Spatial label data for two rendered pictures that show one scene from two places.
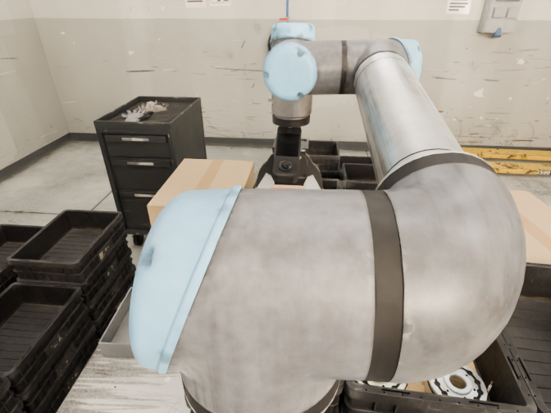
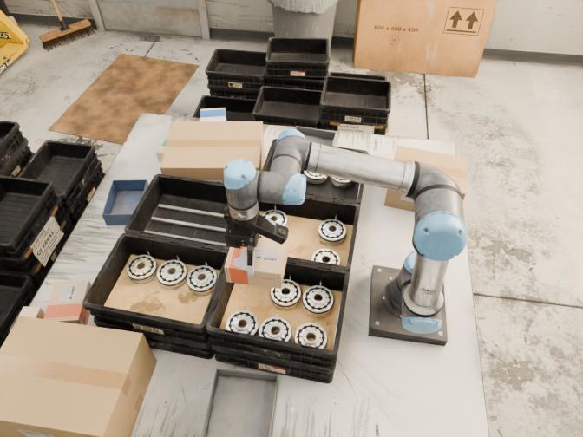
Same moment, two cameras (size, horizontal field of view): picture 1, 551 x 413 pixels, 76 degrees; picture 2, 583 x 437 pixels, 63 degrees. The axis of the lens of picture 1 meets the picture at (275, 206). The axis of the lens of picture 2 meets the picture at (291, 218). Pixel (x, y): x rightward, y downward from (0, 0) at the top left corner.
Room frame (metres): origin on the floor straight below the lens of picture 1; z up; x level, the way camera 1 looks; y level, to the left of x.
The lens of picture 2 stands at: (0.49, 0.77, 2.21)
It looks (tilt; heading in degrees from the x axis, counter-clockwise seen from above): 49 degrees down; 273
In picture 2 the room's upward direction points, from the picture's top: straight up
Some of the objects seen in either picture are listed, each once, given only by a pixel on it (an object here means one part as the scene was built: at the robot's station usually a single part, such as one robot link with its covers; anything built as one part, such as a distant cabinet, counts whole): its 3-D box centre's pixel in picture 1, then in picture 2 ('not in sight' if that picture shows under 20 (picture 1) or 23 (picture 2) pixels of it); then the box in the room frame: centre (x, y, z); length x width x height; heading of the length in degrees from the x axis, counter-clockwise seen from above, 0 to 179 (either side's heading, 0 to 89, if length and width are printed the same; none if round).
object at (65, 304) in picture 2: not in sight; (69, 305); (1.32, -0.04, 0.74); 0.16 x 0.12 x 0.07; 97
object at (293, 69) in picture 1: (301, 69); (283, 183); (0.56, -0.04, 1.40); 0.11 x 0.11 x 0.08; 85
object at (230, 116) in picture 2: not in sight; (228, 125); (1.04, -1.68, 0.26); 0.40 x 0.30 x 0.23; 175
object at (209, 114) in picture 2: not in sight; (213, 128); (0.97, -1.05, 0.75); 0.20 x 0.12 x 0.09; 99
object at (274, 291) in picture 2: not in sight; (285, 292); (0.56, -0.07, 0.86); 0.10 x 0.10 x 0.01
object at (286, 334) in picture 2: not in sight; (275, 331); (0.58, 0.08, 0.86); 0.10 x 0.10 x 0.01
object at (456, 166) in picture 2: not in sight; (425, 181); (0.00, -0.69, 0.78); 0.30 x 0.22 x 0.16; 167
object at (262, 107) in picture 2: not in sight; (289, 124); (0.65, -1.64, 0.31); 0.40 x 0.30 x 0.34; 175
